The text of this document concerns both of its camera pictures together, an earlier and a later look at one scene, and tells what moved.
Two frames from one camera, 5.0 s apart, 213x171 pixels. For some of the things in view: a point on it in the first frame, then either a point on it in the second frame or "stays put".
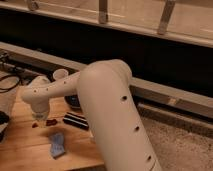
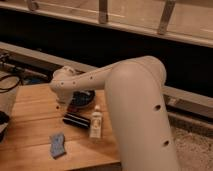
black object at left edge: x=4 y=118 stays put
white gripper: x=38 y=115 to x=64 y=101
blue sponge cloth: x=57 y=144 stays put
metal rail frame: x=103 y=19 stays put
